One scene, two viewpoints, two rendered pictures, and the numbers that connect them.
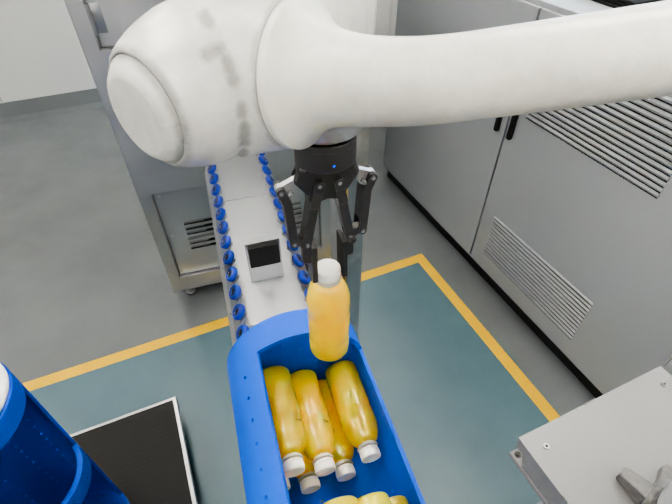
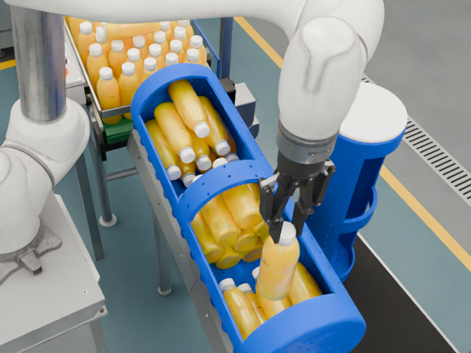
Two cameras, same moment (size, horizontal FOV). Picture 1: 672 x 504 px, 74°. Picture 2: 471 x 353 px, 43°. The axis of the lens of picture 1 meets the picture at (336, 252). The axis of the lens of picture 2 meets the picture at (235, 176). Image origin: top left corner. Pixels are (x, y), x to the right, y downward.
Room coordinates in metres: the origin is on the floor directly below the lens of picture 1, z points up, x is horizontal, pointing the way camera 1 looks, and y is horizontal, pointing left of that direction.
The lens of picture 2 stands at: (1.08, -0.20, 2.32)
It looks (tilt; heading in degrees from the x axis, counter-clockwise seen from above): 49 degrees down; 170
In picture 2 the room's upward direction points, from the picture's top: 5 degrees clockwise
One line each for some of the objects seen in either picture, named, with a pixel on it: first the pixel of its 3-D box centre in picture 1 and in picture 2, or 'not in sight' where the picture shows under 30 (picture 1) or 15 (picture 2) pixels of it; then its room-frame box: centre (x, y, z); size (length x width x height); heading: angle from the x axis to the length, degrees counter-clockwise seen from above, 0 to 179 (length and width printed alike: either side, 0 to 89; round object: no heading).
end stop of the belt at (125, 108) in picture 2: not in sight; (161, 100); (-0.41, -0.20, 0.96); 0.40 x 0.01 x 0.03; 107
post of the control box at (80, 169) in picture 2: not in sight; (84, 185); (-0.45, -0.52, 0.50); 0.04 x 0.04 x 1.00; 17
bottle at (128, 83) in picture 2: not in sight; (130, 92); (-0.43, -0.30, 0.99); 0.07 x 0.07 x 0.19
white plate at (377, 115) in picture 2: not in sight; (364, 111); (-0.26, 0.44, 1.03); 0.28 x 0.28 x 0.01
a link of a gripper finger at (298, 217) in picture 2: (312, 259); (298, 218); (0.46, 0.03, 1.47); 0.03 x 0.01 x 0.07; 17
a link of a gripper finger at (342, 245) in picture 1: (342, 253); (275, 226); (0.48, -0.01, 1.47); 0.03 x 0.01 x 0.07; 17
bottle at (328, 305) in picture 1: (328, 313); (278, 262); (0.47, 0.01, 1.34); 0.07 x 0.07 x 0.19
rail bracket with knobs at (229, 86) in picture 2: not in sight; (221, 97); (-0.44, 0.00, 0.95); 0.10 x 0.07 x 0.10; 107
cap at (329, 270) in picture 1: (327, 271); (284, 232); (0.47, 0.01, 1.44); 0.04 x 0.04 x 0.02
